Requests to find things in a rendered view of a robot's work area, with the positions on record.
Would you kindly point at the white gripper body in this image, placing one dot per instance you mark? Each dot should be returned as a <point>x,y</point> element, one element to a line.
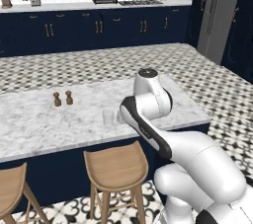
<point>120,118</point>

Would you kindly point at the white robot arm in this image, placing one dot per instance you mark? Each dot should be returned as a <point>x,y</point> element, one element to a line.
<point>194,159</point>

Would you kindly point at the clear glass cup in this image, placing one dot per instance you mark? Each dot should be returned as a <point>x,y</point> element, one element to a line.
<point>108,118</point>

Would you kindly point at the wooden bar stool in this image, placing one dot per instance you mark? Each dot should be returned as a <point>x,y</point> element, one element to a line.
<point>13,185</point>
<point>115,165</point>

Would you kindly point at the brown wooden shaker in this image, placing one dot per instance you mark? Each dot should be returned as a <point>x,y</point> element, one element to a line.
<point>57,100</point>
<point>69,98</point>

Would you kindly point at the dark blue island base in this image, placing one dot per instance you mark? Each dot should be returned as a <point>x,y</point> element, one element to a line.
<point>62,175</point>

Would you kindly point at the dark blue base cupboards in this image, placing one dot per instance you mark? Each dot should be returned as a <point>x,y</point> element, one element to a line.
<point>79,30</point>

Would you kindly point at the black gas hob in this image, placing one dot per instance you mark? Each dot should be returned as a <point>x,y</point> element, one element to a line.
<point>140,2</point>

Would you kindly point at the dark blue tall cupboards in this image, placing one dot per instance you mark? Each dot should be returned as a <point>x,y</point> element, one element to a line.
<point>199,7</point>
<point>238,27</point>

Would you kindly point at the grey fridge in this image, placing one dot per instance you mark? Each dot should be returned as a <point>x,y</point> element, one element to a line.
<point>219,17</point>

